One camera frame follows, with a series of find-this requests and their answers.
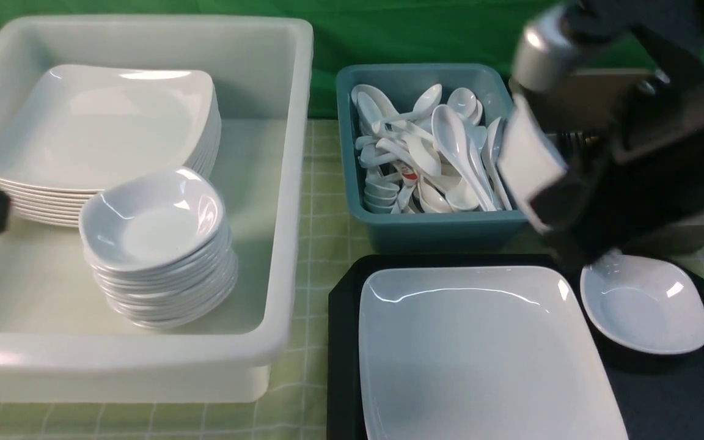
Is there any large white square plate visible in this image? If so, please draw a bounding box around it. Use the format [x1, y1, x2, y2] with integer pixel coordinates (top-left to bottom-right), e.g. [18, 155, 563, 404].
[358, 265, 628, 439]

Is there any small white bowl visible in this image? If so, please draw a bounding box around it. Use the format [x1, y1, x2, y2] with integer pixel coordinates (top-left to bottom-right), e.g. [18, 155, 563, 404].
[579, 254, 704, 356]

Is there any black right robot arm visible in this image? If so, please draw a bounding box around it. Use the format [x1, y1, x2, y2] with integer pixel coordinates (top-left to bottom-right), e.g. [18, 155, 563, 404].
[498, 1, 704, 267]

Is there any pile of white soup spoons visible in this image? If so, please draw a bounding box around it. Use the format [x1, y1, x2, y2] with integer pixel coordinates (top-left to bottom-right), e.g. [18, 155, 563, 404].
[350, 84, 514, 214]

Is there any teal plastic bin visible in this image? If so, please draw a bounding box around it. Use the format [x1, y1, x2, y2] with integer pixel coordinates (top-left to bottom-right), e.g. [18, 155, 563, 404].
[336, 62, 527, 254]

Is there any green checked tablecloth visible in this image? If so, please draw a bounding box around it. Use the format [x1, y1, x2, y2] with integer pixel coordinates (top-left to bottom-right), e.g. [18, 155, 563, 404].
[0, 119, 704, 440]

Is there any stack of small white bowls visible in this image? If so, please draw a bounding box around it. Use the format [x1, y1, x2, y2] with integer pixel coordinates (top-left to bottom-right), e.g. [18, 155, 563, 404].
[78, 167, 238, 329]

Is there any green backdrop cloth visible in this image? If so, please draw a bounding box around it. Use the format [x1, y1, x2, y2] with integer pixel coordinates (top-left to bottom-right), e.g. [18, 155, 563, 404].
[0, 0, 658, 119]

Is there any brown plastic bin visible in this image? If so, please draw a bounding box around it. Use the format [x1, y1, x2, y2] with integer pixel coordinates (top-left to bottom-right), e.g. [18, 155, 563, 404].
[509, 68, 704, 254]

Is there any stack of white square plates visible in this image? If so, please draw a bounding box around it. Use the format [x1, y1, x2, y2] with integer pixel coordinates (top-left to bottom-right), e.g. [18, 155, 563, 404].
[0, 64, 221, 228]

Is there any large white plastic tub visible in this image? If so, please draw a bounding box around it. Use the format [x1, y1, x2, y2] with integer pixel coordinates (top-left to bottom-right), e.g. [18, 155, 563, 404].
[0, 14, 314, 403]

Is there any black serving tray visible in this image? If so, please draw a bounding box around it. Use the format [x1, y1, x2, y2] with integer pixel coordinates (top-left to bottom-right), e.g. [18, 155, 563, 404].
[326, 254, 704, 439]

